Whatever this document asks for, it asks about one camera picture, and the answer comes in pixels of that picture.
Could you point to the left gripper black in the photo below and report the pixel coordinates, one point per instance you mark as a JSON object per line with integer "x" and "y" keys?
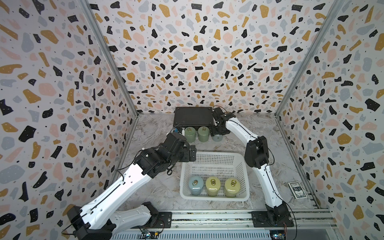
{"x": 188, "y": 157}

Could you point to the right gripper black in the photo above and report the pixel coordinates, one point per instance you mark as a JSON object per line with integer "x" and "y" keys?
{"x": 212, "y": 132}

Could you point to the blue-grey tea canister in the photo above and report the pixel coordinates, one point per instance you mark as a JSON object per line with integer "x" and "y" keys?
{"x": 217, "y": 138}

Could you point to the green tea canister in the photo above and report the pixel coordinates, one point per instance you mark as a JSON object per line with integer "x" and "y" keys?
{"x": 203, "y": 134}
{"x": 190, "y": 134}

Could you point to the blue tea canister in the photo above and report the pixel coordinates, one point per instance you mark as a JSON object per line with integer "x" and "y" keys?
{"x": 196, "y": 185}

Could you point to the yellow-green canister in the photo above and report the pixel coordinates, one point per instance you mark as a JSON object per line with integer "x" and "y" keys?
{"x": 213, "y": 185}
{"x": 232, "y": 187}

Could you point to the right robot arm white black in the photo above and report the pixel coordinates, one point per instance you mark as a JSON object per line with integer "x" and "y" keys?
{"x": 256, "y": 157}

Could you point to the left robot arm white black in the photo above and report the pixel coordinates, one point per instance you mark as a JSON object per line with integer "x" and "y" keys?
{"x": 101, "y": 218}

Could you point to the white plastic basket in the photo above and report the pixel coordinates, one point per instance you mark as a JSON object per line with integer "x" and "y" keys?
{"x": 215, "y": 176}

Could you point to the black briefcase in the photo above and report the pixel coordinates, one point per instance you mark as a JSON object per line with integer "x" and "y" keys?
{"x": 193, "y": 117}

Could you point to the circuit board left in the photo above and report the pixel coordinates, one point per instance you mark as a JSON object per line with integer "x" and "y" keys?
{"x": 149, "y": 235}

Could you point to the circuit board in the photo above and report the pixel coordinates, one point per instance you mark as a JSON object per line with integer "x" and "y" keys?
{"x": 277, "y": 235}
{"x": 149, "y": 235}

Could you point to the playing card box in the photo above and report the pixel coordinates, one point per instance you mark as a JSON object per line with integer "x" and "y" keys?
{"x": 297, "y": 190}

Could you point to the circuit board right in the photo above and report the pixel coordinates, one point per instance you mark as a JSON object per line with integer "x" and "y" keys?
{"x": 277, "y": 235}

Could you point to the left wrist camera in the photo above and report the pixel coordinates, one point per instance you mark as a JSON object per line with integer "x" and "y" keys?
{"x": 177, "y": 130}

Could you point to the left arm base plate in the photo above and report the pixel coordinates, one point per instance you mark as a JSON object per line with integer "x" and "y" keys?
{"x": 161, "y": 220}

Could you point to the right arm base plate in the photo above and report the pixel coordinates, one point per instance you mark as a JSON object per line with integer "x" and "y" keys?
{"x": 261, "y": 219}

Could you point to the aluminium rail frame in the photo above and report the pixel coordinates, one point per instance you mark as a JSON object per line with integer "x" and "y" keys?
{"x": 311, "y": 224}

